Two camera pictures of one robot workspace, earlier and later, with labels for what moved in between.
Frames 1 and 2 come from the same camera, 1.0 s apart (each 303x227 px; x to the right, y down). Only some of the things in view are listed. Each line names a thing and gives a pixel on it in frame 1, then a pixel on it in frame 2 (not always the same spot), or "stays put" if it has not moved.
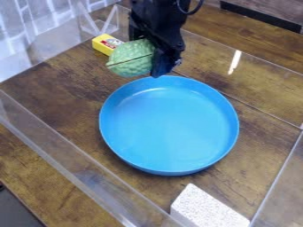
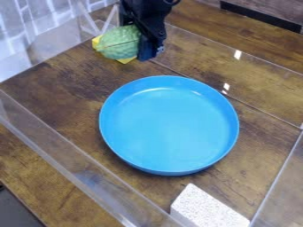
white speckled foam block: (194, 208) stays put
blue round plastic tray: (170, 125) stays put
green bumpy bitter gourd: (130, 58) -> (121, 42)
